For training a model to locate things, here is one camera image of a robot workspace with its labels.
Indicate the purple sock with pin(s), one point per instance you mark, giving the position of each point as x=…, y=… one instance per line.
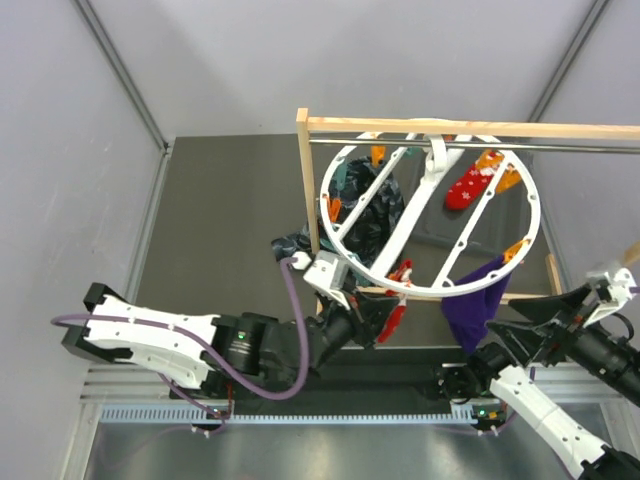
x=467, y=315

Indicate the wooden rack frame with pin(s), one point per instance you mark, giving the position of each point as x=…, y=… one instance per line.
x=315, y=159

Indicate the red santa sock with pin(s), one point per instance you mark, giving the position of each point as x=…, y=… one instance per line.
x=401, y=275

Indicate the clear plastic bin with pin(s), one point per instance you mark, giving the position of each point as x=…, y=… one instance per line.
x=508, y=213

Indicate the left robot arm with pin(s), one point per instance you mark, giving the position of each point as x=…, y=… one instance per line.
x=270, y=358

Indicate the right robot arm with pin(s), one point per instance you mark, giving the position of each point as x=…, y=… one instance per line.
x=537, y=394

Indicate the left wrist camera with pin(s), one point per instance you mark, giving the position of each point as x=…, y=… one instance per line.
x=326, y=273

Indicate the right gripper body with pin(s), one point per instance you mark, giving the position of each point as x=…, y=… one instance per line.
x=563, y=337

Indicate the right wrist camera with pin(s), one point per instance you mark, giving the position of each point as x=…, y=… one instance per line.
x=613, y=288

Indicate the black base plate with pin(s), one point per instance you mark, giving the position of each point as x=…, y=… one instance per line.
x=356, y=381

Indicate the white round clip hanger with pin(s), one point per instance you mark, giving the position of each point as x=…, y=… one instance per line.
x=430, y=210

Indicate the dark patterned cloth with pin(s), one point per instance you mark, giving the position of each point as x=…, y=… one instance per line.
x=372, y=229

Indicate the red snowflake sock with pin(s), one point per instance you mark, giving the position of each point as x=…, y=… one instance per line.
x=475, y=180

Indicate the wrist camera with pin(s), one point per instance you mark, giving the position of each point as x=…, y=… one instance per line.
x=613, y=288
x=326, y=273

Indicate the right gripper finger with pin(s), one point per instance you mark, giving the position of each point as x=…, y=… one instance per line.
x=543, y=310
x=527, y=342

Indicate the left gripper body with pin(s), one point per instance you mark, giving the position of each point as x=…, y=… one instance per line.
x=360, y=329

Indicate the grey cable duct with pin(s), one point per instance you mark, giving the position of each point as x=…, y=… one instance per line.
x=467, y=414

